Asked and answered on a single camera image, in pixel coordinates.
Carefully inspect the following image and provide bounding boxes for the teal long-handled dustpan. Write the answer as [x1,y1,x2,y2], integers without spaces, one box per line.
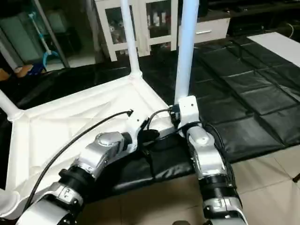
[28,12,60,69]

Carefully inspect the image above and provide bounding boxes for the white drawer unit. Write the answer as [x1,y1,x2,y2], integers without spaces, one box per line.
[178,18,232,45]

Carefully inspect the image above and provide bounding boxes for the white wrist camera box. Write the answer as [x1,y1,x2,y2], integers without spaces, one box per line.
[177,96,200,137]
[123,112,150,153]

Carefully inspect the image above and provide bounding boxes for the black work mat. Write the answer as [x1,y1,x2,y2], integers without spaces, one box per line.
[0,34,300,204]

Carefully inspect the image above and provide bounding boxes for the white flat panel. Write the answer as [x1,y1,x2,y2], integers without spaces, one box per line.
[247,32,300,66]

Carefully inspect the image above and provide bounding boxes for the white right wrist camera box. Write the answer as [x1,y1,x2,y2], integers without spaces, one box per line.
[177,96,200,137]

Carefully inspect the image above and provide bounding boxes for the white plastic table top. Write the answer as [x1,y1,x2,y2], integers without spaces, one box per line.
[0,71,184,220]

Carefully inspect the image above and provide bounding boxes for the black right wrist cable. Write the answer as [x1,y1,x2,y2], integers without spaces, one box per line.
[141,109,231,174]

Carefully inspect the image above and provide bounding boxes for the white glass-door cabinet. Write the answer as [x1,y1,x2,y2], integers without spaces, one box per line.
[95,0,180,61]

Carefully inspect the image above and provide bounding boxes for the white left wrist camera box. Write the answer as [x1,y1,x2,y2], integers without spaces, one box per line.
[123,112,150,153]

